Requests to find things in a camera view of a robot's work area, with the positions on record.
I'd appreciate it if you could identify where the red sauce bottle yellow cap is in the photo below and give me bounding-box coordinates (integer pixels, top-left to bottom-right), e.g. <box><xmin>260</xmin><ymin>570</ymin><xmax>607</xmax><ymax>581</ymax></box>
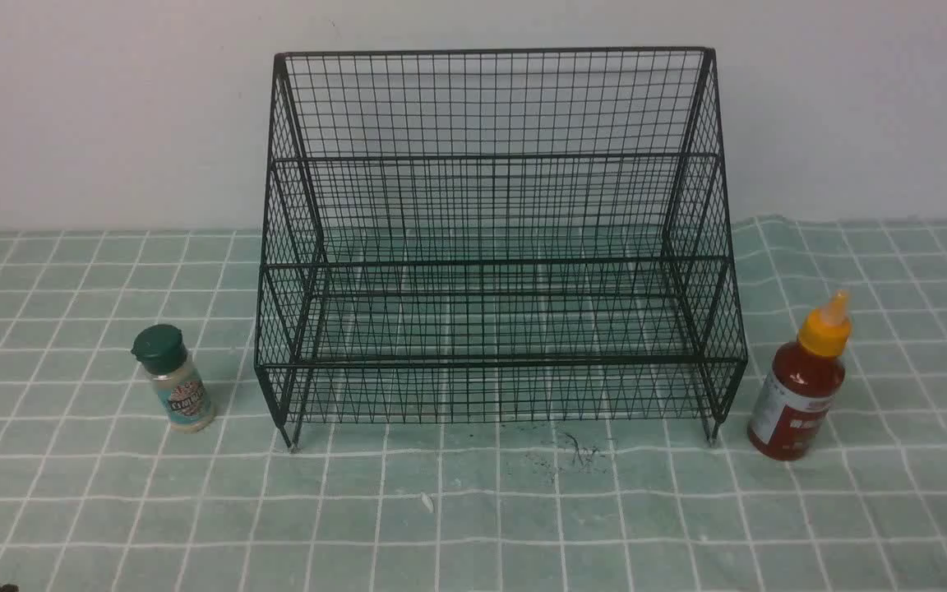
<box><xmin>746</xmin><ymin>289</ymin><xmax>852</xmax><ymax>462</ymax></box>

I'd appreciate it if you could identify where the black wire mesh rack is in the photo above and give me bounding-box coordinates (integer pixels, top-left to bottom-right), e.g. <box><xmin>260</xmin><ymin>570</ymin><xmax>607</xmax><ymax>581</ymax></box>
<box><xmin>253</xmin><ymin>46</ymin><xmax>749</xmax><ymax>447</ymax></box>

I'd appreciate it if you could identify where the green checkered tablecloth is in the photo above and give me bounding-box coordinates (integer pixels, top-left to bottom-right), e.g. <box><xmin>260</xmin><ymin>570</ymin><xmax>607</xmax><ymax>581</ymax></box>
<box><xmin>0</xmin><ymin>217</ymin><xmax>947</xmax><ymax>591</ymax></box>

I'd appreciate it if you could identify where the seasoning shaker green cap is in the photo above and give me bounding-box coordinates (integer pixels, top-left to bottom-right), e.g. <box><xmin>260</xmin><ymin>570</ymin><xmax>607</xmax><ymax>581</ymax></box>
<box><xmin>131</xmin><ymin>325</ymin><xmax>215</xmax><ymax>433</ymax></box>

